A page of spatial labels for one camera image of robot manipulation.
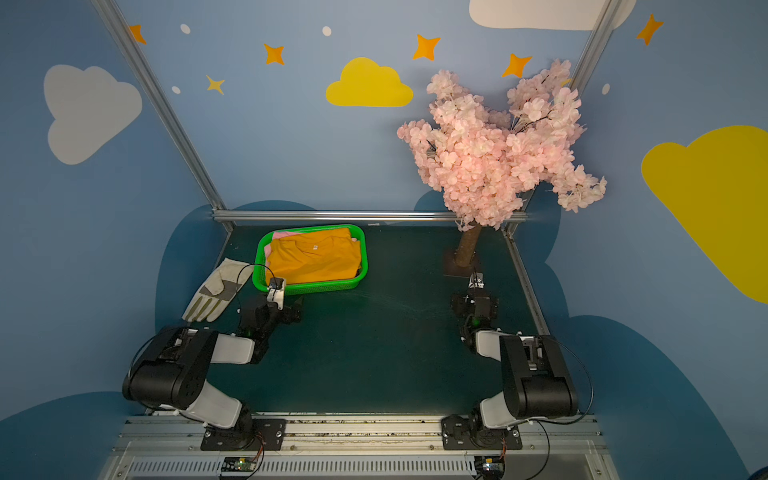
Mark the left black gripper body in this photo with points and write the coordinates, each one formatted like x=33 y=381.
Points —
x=288 y=308

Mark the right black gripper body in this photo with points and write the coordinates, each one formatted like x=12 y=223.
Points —
x=475 y=299

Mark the pink t-shirt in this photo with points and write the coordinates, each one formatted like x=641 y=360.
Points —
x=267 y=249

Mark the mustard yellow t-shirt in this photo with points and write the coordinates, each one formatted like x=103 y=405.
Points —
x=314 y=258

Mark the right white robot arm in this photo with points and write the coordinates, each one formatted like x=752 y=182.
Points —
x=536 y=382

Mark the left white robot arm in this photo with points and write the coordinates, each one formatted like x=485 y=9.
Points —
x=171 y=373

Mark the pink artificial blossom tree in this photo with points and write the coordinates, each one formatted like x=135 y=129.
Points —
x=482 y=161

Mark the left circuit board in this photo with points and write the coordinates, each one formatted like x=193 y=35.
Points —
x=239 y=465

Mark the circuit board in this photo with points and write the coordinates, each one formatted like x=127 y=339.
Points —
x=489 y=468
x=239 y=465

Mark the right circuit board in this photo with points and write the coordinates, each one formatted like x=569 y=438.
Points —
x=489 y=468

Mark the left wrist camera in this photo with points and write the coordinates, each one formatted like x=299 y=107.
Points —
x=276 y=293

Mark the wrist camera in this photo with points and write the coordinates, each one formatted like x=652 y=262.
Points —
x=276 y=293
x=476 y=281

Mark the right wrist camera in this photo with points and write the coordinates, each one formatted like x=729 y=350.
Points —
x=476 y=281

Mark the back aluminium frame bar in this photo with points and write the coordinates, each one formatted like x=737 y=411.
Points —
x=350 y=216

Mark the left aluminium frame post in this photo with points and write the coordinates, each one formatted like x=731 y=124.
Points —
x=118 y=28

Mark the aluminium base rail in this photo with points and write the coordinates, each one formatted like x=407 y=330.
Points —
x=366 y=446

